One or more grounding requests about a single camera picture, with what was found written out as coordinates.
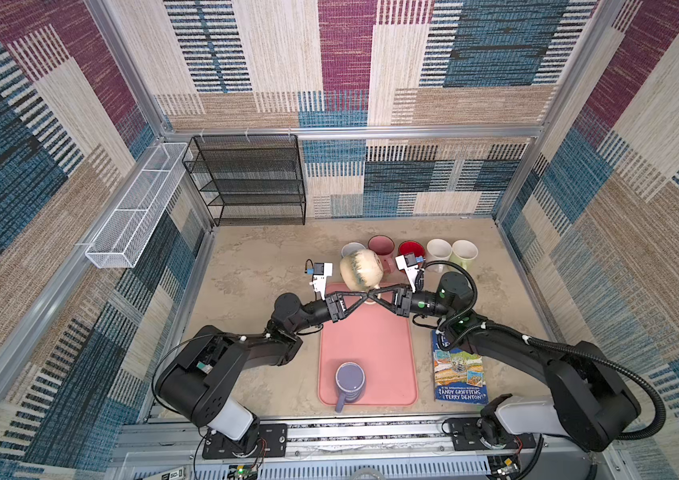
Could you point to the white wire mesh basket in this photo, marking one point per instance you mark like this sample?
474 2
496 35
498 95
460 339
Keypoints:
127 230

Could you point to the aluminium front rail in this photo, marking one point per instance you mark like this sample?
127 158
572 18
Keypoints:
353 447

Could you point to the black wire shelf rack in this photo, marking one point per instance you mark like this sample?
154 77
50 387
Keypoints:
249 180

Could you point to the pink plastic tray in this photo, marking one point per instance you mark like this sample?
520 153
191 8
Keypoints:
380 342

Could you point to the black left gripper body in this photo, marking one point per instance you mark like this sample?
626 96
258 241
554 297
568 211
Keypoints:
331 309

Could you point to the purple ceramic mug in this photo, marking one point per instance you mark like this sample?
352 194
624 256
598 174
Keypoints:
350 381

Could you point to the blue treehouse paperback book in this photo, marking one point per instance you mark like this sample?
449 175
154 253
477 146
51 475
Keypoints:
458 376

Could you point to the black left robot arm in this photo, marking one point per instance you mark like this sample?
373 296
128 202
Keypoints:
198 382

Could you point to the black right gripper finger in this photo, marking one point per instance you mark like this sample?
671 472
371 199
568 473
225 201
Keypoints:
386 290
387 300

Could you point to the red ceramic mug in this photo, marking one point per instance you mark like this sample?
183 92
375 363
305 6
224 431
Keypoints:
412 247

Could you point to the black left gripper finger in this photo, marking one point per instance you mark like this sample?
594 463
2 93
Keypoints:
343 294
353 304

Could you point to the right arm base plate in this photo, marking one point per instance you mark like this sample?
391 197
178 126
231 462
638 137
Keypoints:
466 436

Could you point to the pink patterned glass mug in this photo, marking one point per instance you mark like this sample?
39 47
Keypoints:
384 247

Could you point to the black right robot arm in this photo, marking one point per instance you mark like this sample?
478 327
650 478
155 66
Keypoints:
592 400

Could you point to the beige speckled ceramic mug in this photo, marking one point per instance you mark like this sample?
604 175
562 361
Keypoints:
361 270

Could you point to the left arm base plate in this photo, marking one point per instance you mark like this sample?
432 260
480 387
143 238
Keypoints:
268 440

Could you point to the light green ceramic mug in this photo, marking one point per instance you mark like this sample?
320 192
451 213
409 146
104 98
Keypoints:
463 253

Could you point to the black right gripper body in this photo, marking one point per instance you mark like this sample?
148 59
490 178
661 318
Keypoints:
405 298

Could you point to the white ceramic mug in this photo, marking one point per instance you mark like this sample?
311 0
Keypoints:
438 249

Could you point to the blue ceramic mug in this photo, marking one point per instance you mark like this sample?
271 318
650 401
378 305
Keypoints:
351 248

